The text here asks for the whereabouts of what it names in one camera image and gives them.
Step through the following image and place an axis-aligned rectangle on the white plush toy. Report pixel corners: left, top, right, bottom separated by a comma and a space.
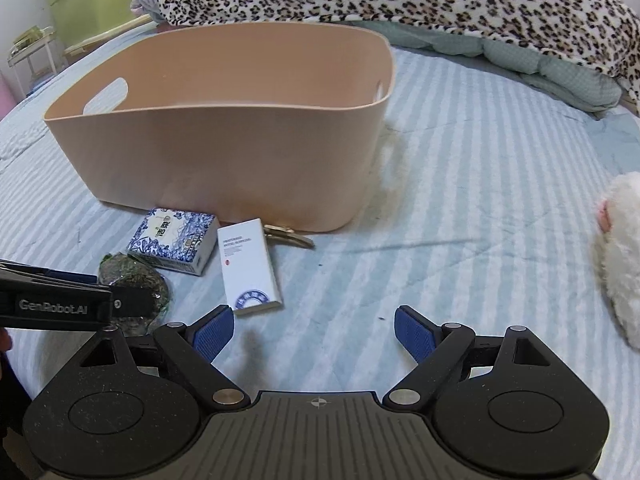
592, 171, 640, 352

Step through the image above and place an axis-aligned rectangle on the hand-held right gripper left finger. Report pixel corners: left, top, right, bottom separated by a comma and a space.
75, 305, 252, 408

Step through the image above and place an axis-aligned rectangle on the blue white patterned box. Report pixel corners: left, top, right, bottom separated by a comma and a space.
126, 207, 219, 277

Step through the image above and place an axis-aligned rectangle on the wooden bed frame edge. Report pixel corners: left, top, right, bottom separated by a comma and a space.
63, 13, 154, 57

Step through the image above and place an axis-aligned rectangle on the white flat box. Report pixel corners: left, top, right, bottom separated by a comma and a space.
216, 218, 284, 317

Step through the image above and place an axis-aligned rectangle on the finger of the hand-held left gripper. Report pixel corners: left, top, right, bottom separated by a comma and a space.
109, 285, 158, 319
0, 259, 100, 287

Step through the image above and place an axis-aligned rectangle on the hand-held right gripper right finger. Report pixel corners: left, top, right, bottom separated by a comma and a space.
382, 305, 558, 408

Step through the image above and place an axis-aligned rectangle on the dark green packet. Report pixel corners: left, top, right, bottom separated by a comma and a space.
96, 252, 174, 337

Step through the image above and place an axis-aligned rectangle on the green plastic storage box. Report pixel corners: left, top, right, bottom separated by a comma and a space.
40, 0, 174, 50

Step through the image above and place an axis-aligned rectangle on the small white side table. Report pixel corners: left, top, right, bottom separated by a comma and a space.
7, 24, 59, 99

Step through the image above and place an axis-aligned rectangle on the striped light blue bed sheet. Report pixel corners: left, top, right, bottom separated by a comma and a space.
0, 21, 640, 403

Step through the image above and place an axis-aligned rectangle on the pale green quilt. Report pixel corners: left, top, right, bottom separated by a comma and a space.
350, 19, 627, 122

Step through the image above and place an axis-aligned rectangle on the beige plastic storage basket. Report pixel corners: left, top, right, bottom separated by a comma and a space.
42, 21, 397, 234

